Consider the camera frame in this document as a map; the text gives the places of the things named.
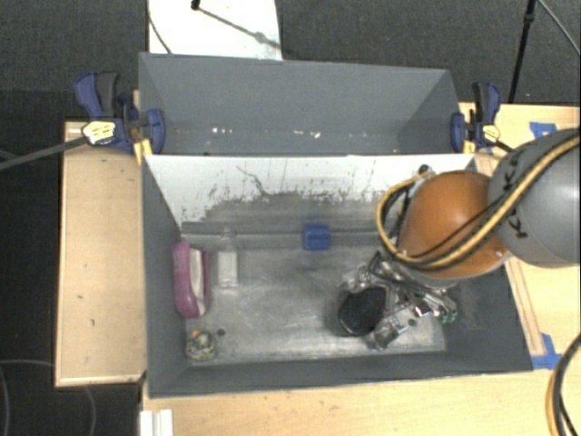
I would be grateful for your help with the black oval object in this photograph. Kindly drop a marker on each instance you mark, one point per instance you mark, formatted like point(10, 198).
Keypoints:
point(361, 310)

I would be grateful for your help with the blue block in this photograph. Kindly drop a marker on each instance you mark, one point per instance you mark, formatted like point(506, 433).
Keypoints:
point(315, 236)

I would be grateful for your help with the grey metal bin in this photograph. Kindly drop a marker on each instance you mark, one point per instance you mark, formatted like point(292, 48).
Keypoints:
point(281, 307)

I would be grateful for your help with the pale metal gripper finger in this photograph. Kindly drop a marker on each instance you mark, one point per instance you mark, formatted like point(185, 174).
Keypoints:
point(360, 280)
point(386, 334)

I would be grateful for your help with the pale wood board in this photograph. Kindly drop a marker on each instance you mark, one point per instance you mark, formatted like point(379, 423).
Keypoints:
point(100, 261)

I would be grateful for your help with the clear plastic bottle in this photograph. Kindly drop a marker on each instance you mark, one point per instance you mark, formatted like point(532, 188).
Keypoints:
point(227, 266)

